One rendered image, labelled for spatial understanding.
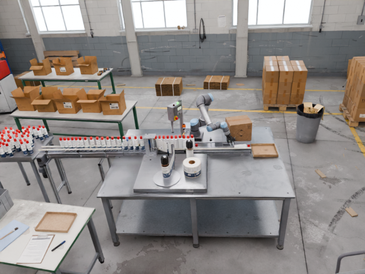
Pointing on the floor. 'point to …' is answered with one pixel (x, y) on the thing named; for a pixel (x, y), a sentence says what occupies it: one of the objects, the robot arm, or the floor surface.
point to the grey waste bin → (307, 129)
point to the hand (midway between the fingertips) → (232, 145)
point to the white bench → (20, 208)
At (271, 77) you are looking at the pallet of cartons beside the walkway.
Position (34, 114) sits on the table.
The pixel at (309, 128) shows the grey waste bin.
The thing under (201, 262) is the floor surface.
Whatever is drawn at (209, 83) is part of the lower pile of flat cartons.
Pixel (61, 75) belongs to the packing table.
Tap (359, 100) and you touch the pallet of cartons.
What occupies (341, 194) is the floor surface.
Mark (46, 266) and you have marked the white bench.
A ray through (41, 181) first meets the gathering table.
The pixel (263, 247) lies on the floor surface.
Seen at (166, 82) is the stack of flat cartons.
